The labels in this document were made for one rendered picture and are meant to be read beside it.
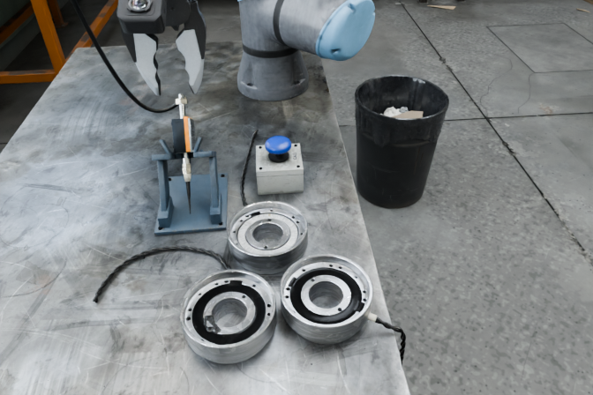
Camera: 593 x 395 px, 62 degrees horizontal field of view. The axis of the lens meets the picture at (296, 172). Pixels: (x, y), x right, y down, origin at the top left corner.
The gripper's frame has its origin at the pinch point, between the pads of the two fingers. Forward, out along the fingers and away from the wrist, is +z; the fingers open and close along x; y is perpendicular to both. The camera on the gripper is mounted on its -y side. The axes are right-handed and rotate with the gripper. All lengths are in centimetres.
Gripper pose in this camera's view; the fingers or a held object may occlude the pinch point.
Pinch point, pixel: (175, 87)
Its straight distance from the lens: 67.8
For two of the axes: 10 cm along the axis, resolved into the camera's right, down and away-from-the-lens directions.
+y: -0.9, -6.0, 7.9
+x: -10.0, 0.7, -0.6
